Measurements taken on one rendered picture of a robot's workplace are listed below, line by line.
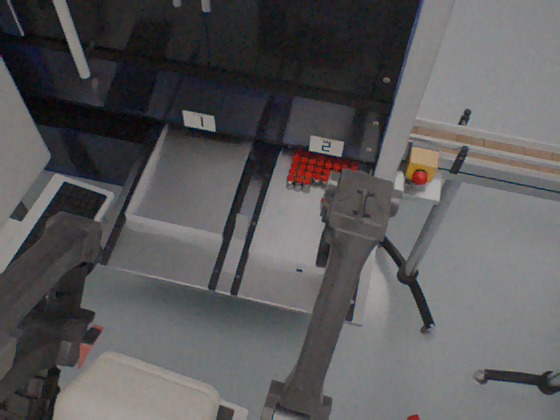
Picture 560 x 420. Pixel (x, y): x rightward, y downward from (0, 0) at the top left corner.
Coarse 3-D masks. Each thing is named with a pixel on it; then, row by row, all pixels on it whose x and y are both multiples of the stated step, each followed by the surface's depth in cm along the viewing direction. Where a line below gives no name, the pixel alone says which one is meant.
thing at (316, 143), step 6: (312, 138) 146; (318, 138) 146; (324, 138) 145; (312, 144) 148; (318, 144) 148; (324, 144) 147; (336, 144) 146; (342, 144) 146; (312, 150) 150; (318, 150) 150; (330, 150) 149; (336, 150) 148
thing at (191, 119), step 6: (186, 114) 150; (192, 114) 149; (198, 114) 149; (204, 114) 148; (186, 120) 152; (192, 120) 151; (198, 120) 151; (204, 120) 150; (210, 120) 150; (192, 126) 153; (198, 126) 153; (204, 126) 152; (210, 126) 152
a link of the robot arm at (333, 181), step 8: (336, 176) 83; (328, 184) 83; (336, 184) 83; (328, 192) 83; (392, 192) 83; (400, 192) 83; (328, 200) 88; (392, 200) 82; (400, 200) 82; (328, 208) 120; (392, 208) 82; (328, 216) 119; (392, 216) 85
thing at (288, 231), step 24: (288, 168) 161; (288, 192) 157; (312, 192) 157; (264, 216) 152; (288, 216) 153; (312, 216) 153; (264, 240) 149; (288, 240) 149; (312, 240) 149; (288, 264) 144; (312, 264) 142
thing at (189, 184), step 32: (192, 128) 167; (160, 160) 161; (192, 160) 161; (224, 160) 162; (160, 192) 155; (192, 192) 156; (224, 192) 156; (160, 224) 149; (192, 224) 151; (224, 224) 147
